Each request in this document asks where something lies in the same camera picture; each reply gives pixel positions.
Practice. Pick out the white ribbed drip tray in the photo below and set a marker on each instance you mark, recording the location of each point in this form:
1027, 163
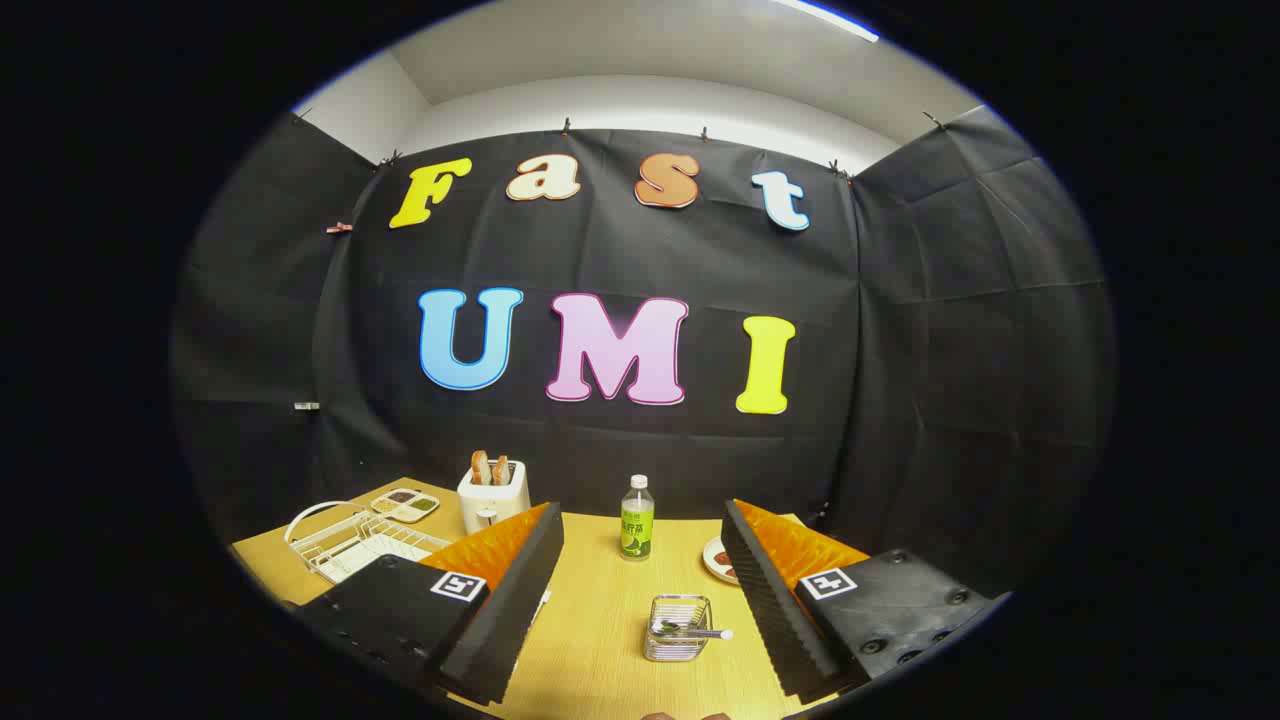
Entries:
385, 548

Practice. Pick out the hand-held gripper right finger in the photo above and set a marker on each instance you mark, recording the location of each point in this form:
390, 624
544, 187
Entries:
765, 600

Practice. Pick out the green tea bottle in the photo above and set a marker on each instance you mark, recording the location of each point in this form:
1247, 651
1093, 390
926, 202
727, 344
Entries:
637, 525

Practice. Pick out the white plate with meat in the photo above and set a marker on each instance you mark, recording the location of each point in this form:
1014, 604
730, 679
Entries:
714, 560

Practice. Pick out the white spoon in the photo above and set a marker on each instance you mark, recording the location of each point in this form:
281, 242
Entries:
700, 633

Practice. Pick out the black backdrop cloth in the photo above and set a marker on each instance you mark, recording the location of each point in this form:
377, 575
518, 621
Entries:
600, 250

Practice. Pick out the white toaster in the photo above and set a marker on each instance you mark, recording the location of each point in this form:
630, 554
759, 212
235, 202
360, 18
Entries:
497, 505

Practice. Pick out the toasted bread slice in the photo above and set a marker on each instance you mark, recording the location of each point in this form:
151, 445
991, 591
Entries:
481, 468
500, 471

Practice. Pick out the divided seasoning tray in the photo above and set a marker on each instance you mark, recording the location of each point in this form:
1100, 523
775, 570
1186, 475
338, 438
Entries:
404, 505

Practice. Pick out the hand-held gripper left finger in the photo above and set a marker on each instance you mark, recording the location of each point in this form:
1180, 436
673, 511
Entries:
520, 590

